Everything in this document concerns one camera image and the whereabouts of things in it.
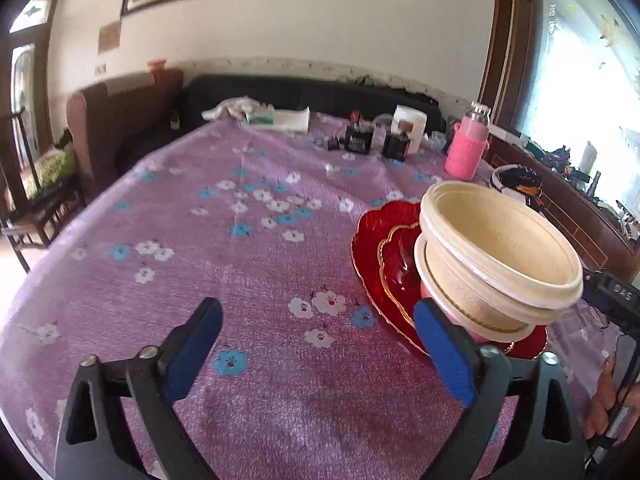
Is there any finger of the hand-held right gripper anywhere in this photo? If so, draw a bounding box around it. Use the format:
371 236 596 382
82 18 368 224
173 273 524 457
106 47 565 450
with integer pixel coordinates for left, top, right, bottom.
580 270 605 307

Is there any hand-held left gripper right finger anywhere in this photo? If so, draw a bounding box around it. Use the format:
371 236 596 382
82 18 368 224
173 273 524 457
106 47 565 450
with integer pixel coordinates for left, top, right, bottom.
414 297 586 480

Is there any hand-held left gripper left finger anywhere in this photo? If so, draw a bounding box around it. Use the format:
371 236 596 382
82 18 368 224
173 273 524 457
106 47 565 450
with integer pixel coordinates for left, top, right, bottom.
55 297 224 480

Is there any white foam bowl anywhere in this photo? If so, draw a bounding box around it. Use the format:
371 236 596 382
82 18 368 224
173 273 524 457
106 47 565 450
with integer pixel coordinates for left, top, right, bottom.
414 234 537 345

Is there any large cream bowl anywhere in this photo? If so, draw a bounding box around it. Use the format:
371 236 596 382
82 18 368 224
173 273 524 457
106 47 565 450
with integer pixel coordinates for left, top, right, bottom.
419 182 585 335

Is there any small red glass plate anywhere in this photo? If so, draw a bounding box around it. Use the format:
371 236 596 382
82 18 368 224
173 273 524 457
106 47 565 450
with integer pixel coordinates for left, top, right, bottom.
376 221 517 357

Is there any large red glass plate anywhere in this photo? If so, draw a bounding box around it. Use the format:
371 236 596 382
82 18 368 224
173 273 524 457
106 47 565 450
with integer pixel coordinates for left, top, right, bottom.
352 200 549 361

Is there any person's right hand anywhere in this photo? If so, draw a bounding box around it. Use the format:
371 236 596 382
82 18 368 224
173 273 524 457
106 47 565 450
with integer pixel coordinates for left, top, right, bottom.
584 352 623 442

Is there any wooden sideboard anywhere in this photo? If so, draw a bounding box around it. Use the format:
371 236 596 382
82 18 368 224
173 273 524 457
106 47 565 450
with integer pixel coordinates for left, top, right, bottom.
487 130 640 283

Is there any purple floral tablecloth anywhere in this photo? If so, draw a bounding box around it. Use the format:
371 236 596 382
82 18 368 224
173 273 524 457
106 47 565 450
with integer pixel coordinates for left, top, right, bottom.
0 110 621 480

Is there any white plastic bottle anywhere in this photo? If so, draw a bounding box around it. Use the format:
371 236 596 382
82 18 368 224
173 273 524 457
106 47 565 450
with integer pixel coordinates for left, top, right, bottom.
580 141 599 175

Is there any white flat box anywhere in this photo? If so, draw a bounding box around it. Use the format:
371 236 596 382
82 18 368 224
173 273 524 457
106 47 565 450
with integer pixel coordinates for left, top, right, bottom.
487 125 527 147

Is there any pink knitted bottle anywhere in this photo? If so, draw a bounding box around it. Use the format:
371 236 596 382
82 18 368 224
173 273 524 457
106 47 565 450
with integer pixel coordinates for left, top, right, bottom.
445 101 491 182

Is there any dark wooden chair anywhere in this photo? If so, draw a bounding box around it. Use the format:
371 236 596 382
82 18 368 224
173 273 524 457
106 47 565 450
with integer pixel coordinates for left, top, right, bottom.
0 180 87 273

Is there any green cushion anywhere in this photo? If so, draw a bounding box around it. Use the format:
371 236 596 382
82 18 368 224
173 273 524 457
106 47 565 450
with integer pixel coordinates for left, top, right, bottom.
34 147 77 187

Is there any white jar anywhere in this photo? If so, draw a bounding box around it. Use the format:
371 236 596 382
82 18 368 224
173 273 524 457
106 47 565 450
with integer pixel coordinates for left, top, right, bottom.
391 105 429 153

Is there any wooden framed window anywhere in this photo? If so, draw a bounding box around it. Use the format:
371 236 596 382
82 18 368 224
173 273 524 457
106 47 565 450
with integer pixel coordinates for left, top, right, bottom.
477 0 640 201

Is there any brown armchair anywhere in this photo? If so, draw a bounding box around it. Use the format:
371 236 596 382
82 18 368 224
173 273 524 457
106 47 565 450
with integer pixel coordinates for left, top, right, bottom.
66 69 185 197

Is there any white crumpled cloth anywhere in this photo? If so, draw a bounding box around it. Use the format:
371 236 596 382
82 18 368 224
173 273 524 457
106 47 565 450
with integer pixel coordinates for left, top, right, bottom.
201 96 273 122

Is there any white tissue pack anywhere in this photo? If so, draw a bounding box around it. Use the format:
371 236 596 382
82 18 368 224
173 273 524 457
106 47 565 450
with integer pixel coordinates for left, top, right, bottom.
245 108 311 134

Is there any black sofa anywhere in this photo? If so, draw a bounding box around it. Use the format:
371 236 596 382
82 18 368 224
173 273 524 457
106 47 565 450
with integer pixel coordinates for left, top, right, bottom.
182 74 447 133

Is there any wooden glass door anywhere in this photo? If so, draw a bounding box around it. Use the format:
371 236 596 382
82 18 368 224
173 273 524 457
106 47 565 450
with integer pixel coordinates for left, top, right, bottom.
0 0 62 201

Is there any small framed sign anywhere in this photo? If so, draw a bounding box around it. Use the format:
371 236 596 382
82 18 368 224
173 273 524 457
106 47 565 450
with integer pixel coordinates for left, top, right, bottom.
97 19 122 54

